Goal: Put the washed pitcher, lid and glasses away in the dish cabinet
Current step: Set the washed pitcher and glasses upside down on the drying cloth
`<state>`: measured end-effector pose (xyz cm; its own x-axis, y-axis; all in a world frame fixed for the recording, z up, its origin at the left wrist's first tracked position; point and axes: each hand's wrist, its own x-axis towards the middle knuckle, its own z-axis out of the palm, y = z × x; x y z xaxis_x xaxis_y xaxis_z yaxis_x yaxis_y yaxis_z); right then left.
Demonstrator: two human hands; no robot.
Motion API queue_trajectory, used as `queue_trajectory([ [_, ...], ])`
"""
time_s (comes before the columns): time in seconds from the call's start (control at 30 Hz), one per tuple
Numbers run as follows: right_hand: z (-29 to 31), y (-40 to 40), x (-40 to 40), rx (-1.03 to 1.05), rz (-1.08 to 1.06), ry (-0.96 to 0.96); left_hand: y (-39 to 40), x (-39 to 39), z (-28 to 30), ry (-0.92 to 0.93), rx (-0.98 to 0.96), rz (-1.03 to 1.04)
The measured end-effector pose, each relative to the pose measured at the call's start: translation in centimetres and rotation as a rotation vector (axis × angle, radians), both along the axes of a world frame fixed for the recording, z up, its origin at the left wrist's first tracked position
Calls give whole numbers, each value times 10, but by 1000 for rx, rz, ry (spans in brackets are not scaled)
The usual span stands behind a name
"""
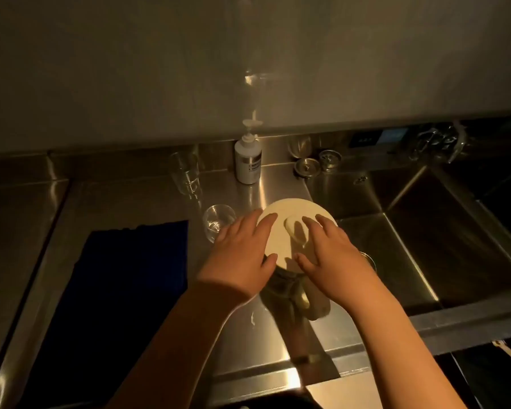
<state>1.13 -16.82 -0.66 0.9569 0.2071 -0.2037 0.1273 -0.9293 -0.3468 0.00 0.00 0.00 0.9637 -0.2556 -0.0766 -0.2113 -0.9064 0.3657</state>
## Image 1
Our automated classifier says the person's left hand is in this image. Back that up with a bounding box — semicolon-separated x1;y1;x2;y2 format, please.
195;208;279;301

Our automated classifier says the person's right hand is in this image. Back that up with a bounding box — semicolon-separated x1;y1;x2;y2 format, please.
292;214;382;310

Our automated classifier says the short clear drinking glass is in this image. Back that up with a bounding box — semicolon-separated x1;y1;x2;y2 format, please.
202;204;238;243

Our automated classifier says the cream round kettle lid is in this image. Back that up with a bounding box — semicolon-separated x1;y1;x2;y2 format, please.
257;198;340;276

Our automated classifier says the person's right forearm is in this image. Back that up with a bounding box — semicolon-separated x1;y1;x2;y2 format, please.
347;287;467;409

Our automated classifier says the person's left forearm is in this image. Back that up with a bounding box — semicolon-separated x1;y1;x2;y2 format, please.
105;276;254;409

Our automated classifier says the white pump soap bottle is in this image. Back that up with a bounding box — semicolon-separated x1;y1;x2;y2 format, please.
234;119;263;185

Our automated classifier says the tall clear drinking glass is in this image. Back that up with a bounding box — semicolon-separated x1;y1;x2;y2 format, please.
169;151;203;205

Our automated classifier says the metal sink stopper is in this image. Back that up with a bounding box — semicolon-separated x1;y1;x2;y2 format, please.
318;149;343;172

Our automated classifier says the stainless steel sink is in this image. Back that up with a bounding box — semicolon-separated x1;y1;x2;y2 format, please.
304;164;511;316

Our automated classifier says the dark blue cloth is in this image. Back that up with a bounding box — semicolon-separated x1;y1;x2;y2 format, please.
16;220;190;409

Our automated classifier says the black control panel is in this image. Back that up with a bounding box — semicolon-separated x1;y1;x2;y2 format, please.
349;127;409;149

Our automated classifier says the chrome faucet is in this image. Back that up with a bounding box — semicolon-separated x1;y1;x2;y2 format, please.
408;121;467;165

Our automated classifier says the dark trash bin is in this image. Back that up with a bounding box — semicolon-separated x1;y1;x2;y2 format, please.
434;338;511;409

